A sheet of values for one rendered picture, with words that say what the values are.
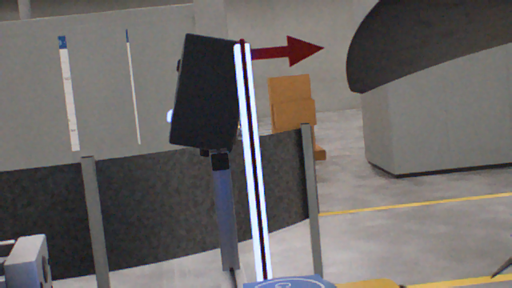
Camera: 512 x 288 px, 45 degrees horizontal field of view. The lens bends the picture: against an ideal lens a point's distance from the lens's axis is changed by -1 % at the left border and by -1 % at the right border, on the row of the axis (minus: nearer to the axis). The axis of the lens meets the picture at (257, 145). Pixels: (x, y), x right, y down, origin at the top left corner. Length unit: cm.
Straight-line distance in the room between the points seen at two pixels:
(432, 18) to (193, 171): 187
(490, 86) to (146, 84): 364
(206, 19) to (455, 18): 435
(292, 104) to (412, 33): 810
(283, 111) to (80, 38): 320
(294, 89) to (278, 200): 610
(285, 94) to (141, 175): 645
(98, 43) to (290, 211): 435
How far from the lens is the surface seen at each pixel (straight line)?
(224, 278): 99
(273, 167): 252
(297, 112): 860
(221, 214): 100
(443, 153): 687
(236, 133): 105
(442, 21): 48
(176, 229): 229
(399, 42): 51
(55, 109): 672
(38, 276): 72
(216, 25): 478
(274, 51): 47
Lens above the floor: 116
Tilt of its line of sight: 6 degrees down
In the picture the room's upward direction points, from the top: 6 degrees counter-clockwise
